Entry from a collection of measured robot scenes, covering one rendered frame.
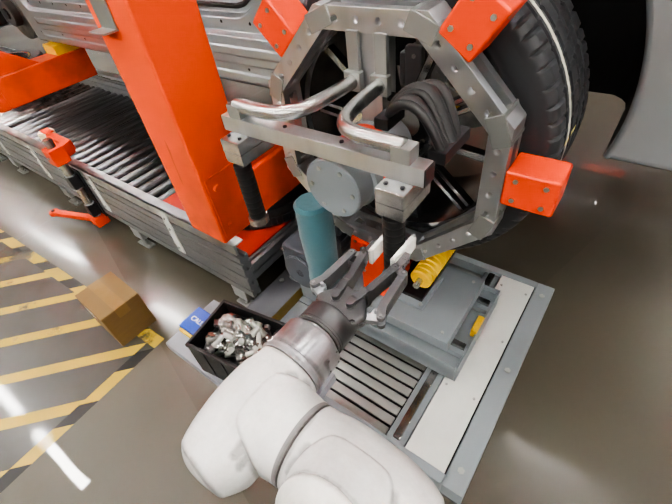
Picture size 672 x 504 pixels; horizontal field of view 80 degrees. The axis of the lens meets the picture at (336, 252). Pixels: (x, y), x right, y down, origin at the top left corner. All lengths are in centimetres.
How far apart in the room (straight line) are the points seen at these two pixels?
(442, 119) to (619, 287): 139
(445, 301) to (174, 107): 97
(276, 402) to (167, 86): 75
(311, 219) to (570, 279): 123
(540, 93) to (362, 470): 62
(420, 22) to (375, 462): 60
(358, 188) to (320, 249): 29
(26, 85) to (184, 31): 199
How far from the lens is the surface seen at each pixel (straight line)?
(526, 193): 76
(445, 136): 63
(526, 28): 76
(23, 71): 294
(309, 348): 51
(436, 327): 131
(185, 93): 104
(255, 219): 87
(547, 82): 77
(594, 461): 148
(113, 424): 168
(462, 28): 69
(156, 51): 100
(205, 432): 48
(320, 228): 93
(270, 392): 47
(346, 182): 73
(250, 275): 152
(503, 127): 72
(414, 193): 60
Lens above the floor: 129
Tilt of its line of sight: 44 degrees down
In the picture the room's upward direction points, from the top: 9 degrees counter-clockwise
